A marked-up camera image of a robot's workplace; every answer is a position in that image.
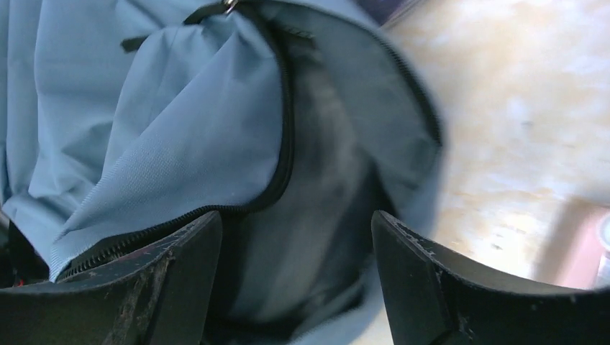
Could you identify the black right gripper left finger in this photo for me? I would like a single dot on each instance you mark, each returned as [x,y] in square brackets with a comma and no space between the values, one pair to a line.
[158,294]

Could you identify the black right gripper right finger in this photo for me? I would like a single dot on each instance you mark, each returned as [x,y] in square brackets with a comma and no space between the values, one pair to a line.
[434,295]

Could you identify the blue grey backpack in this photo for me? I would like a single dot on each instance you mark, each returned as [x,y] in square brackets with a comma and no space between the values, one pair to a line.
[124,121]

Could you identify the pink white stapler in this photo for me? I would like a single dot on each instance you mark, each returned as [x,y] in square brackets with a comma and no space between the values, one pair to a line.
[577,247]

